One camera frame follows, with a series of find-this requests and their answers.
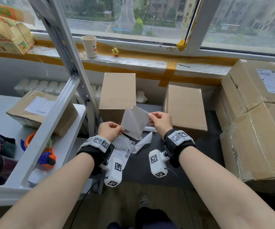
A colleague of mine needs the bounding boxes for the person's right hand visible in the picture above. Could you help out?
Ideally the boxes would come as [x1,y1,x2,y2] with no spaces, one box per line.
[148,111,174,141]

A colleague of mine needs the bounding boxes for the person's left hand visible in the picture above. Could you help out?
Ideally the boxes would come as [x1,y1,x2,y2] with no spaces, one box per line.
[98,121,125,143]

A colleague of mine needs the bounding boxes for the stack of shipping labels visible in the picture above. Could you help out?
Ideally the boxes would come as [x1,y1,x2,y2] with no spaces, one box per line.
[109,140,136,170]

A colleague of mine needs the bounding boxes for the shipping label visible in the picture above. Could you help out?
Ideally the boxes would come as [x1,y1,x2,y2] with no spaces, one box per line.
[120,105,150,141]
[256,68,275,96]

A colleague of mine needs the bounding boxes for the slim brown cardboard box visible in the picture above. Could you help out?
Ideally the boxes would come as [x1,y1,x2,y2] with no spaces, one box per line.
[220,59,275,130]
[214,91,226,131]
[98,73,137,126]
[163,84,208,142]

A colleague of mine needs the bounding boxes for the dented labelled cardboard box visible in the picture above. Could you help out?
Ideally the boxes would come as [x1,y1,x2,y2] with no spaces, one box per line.
[6,90,79,138]

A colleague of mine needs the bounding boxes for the large brown cardboard box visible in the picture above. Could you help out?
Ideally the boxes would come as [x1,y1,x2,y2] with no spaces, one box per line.
[219,102,275,182]

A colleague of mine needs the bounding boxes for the person's right forearm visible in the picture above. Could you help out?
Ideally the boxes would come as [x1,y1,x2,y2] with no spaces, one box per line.
[178,146,275,229]

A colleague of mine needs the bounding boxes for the person's left forearm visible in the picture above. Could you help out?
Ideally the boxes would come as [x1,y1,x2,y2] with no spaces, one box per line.
[0,152,95,229]

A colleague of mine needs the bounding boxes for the person's black trousers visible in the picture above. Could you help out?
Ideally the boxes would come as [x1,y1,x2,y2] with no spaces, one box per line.
[107,207,183,229]

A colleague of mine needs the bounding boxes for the orange blue tape dispenser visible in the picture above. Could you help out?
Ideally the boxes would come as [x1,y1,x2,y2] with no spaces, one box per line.
[20,131,57,170]

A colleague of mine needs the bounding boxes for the grey metal shelf rack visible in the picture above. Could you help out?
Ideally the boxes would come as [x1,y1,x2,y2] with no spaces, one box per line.
[0,0,102,208]

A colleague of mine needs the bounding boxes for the white perforated clog shoe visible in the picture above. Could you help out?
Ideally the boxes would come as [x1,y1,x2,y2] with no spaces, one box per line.
[138,194,150,208]

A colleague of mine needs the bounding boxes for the white radiator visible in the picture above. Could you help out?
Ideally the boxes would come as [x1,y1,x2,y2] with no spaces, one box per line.
[14,78,149,105]

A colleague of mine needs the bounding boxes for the paper cup with face print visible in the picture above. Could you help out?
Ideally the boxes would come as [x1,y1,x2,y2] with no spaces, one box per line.
[81,35,98,59]

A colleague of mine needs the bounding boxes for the yellow printed carton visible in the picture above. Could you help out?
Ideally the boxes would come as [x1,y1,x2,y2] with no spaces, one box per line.
[0,2,36,55]

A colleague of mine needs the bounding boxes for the black marker wrist strap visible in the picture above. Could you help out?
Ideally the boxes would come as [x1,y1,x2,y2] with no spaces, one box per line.
[76,135,112,176]
[163,128,196,169]

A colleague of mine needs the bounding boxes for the black camera cable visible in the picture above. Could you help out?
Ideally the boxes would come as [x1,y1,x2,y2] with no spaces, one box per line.
[165,167,180,179]
[69,176,109,229]

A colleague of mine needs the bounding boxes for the white window frame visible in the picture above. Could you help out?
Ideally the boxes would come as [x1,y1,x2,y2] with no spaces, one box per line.
[0,0,275,58]

